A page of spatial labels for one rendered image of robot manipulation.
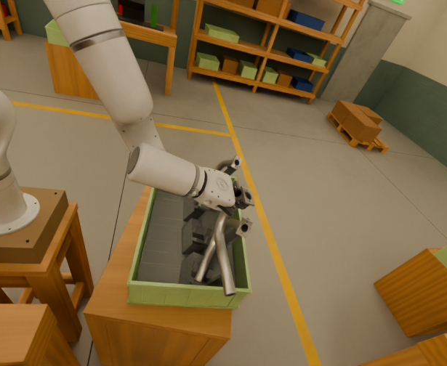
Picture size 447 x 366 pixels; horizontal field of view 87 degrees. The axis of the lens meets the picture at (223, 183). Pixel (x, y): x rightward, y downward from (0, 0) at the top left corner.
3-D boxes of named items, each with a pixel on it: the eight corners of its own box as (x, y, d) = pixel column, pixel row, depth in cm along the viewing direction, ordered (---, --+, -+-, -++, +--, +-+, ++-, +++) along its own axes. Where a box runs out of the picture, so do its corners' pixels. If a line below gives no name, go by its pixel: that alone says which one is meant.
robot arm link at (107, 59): (71, 54, 47) (142, 178, 63) (68, 43, 34) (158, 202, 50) (114, 41, 50) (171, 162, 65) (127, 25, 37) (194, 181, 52)
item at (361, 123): (325, 117, 535) (336, 98, 506) (355, 123, 554) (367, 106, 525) (350, 146, 447) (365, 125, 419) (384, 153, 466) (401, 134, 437)
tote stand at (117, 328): (142, 256, 181) (147, 182, 130) (207, 269, 187) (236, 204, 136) (101, 364, 129) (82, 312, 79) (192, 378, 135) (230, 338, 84)
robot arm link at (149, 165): (171, 186, 61) (184, 201, 53) (121, 171, 53) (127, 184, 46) (185, 157, 60) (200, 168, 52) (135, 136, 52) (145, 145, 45)
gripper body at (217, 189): (204, 191, 52) (240, 203, 59) (200, 157, 58) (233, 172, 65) (185, 206, 57) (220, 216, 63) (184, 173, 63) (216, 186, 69)
